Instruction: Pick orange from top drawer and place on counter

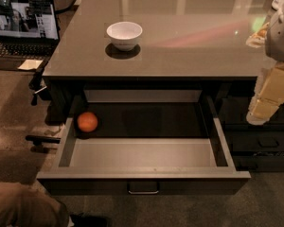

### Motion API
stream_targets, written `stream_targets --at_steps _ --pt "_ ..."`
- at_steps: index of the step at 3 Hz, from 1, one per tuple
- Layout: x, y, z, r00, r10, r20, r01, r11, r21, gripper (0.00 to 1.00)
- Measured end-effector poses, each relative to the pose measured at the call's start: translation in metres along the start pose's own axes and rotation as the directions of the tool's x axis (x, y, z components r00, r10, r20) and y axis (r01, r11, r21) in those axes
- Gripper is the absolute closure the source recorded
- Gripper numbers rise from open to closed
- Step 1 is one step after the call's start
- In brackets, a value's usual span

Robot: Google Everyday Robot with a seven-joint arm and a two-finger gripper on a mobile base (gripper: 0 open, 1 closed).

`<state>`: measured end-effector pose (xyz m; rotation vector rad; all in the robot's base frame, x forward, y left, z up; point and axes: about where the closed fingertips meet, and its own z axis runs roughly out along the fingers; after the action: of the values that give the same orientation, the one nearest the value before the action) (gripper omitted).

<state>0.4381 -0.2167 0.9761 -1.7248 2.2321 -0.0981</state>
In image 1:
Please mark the open black laptop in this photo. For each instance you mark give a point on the open black laptop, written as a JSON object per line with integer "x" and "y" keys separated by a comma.
{"x": 28, "y": 28}

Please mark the orange fruit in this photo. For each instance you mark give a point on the orange fruit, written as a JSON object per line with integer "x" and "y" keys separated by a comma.
{"x": 87, "y": 122}

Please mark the black clamp handle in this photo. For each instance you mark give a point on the black clamp handle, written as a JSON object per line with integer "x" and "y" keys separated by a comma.
{"x": 38, "y": 140}

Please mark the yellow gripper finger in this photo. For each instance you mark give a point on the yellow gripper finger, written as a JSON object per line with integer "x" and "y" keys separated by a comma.
{"x": 269, "y": 95}
{"x": 257, "y": 39}

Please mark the white ceramic bowl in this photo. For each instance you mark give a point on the white ceramic bowl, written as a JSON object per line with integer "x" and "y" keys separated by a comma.
{"x": 124, "y": 35}

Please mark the grey counter cabinet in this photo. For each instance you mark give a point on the grey counter cabinet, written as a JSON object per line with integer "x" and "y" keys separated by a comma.
{"x": 182, "y": 40}

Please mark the black shoe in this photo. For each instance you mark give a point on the black shoe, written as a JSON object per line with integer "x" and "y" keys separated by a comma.
{"x": 88, "y": 221}

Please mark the open grey top drawer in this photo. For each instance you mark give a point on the open grey top drawer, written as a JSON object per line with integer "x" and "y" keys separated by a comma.
{"x": 146, "y": 143}

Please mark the person's knee in trousers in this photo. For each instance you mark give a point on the person's knee in trousers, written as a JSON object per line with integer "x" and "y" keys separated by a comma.
{"x": 23, "y": 206}

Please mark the white paper note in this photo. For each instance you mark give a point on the white paper note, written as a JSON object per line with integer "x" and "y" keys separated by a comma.
{"x": 30, "y": 65}

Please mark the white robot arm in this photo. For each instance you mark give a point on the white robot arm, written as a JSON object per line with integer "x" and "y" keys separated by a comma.
{"x": 274, "y": 41}

